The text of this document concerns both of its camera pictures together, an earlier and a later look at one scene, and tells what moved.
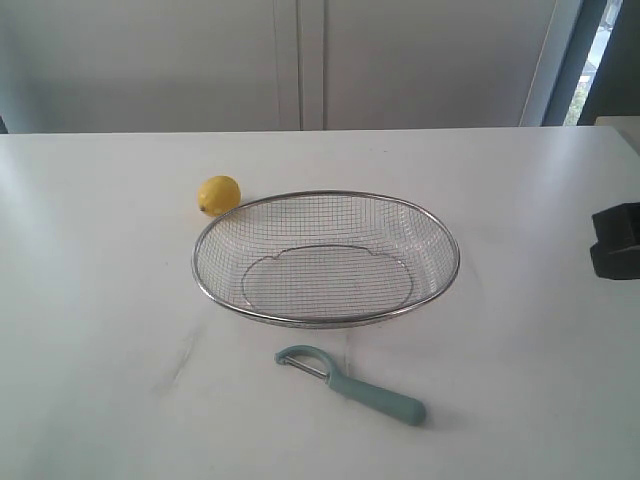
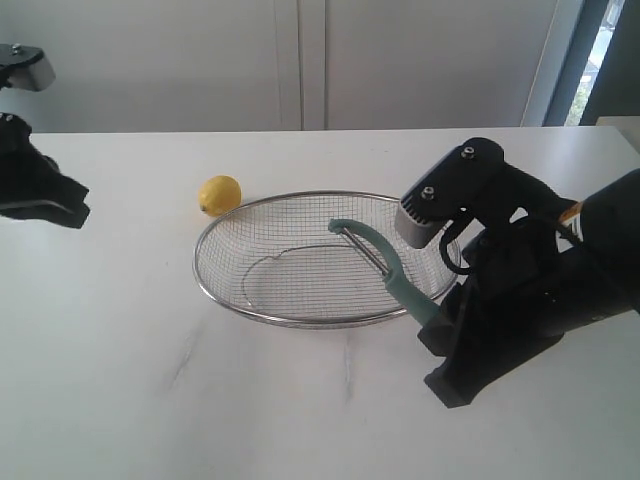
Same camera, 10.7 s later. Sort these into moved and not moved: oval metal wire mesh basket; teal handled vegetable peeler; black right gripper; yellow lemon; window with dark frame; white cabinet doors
Moved: black right gripper; teal handled vegetable peeler
Not moved: white cabinet doors; window with dark frame; oval metal wire mesh basket; yellow lemon
